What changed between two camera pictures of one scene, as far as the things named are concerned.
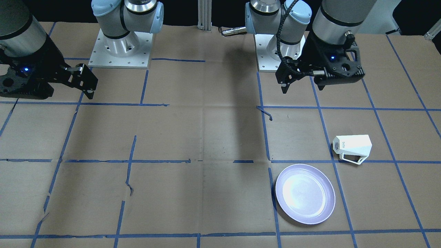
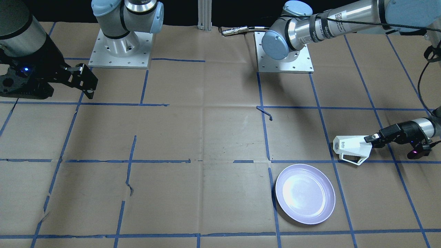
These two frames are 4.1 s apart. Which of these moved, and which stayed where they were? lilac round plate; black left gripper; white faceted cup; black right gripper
Moved: black left gripper
Stayed: black right gripper; lilac round plate; white faceted cup
